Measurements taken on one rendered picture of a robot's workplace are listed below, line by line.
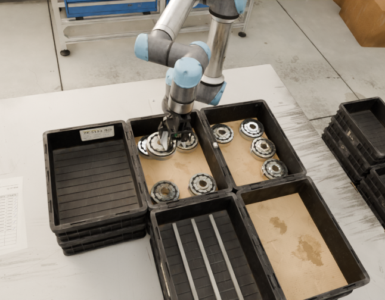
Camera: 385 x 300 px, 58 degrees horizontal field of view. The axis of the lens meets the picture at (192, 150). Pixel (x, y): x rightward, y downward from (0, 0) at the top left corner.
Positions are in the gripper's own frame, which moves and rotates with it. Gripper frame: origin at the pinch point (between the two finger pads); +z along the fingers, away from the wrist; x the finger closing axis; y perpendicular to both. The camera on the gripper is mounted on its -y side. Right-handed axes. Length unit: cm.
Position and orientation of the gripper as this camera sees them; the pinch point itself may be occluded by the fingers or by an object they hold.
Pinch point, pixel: (170, 142)
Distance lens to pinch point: 119.8
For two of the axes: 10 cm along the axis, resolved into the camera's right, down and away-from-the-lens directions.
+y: 3.0, 7.8, -5.5
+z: -1.7, 6.1, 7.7
